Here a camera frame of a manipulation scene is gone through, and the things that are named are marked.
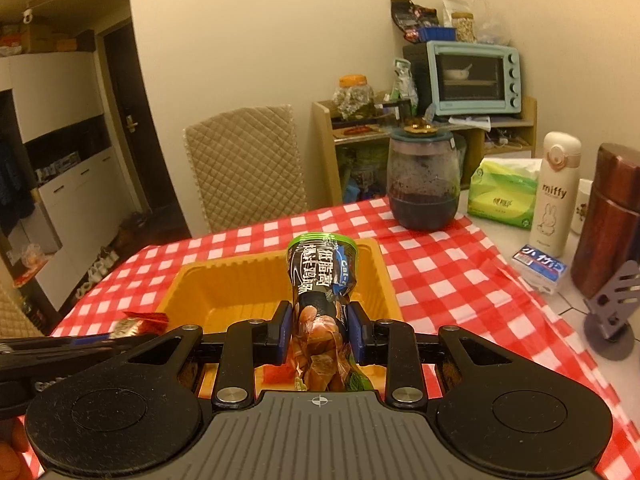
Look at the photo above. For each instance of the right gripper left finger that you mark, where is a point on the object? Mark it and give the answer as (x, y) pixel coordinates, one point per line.
(247, 345)

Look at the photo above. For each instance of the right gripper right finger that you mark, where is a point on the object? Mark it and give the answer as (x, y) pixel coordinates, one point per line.
(392, 345)

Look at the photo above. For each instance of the red gold candy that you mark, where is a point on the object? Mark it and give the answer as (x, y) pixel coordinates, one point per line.
(129, 327)

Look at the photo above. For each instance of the dark green-edged snack bag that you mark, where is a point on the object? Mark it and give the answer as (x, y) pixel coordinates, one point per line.
(322, 271)

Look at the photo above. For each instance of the red snack packet pile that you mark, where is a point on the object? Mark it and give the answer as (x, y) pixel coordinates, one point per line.
(157, 321)

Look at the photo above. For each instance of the person's left hand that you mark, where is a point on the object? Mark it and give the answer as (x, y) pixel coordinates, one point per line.
(13, 446)

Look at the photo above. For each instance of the orange plastic tray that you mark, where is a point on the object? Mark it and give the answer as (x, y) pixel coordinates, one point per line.
(218, 293)

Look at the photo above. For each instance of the red white checkered tablecloth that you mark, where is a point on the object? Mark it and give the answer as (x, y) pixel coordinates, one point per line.
(456, 276)

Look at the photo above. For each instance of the beige quilted side chair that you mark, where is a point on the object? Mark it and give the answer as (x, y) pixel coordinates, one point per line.
(13, 321)

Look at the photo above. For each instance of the blue white tissue packet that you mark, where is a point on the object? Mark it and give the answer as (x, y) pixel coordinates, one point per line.
(541, 271)

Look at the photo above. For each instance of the dark glass jar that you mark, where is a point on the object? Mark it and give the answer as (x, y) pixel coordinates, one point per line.
(423, 178)

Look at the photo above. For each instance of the green tissue pack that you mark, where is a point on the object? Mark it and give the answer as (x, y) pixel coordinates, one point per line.
(504, 190)

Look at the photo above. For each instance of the white miffy thermos bottle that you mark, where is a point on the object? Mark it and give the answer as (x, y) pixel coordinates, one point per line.
(556, 193)

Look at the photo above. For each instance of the wooden shelf unit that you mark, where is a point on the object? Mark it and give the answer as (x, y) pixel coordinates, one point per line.
(352, 160)

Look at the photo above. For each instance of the white cabinet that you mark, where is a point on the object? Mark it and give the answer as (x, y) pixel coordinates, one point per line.
(52, 103)

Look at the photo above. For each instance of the grey phone stand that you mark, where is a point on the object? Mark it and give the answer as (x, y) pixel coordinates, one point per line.
(606, 326)

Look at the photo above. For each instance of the white patterned mug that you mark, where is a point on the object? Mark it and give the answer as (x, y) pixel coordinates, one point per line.
(581, 206)

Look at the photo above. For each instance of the dark door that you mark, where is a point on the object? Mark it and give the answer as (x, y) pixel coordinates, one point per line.
(138, 138)

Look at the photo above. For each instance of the brown wooden canister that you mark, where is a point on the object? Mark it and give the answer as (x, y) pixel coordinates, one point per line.
(610, 235)

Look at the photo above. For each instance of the orange lid snack jar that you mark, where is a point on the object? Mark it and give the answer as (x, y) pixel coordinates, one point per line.
(353, 97)

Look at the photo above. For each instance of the green white pouch on shelf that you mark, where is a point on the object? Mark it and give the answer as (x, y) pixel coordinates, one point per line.
(403, 87)

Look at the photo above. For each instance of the light blue toaster oven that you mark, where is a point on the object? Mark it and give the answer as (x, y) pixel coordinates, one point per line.
(494, 86)

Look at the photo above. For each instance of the white bowl in oven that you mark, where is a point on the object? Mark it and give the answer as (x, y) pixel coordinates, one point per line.
(457, 73)

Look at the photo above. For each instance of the blue small box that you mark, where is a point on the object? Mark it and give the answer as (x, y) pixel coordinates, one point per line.
(437, 33)

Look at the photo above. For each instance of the dark snack bag on oven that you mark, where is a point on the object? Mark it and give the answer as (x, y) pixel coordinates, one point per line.
(410, 18)

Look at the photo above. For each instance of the glass jar of nuts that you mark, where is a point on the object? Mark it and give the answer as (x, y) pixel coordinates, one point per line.
(464, 24)

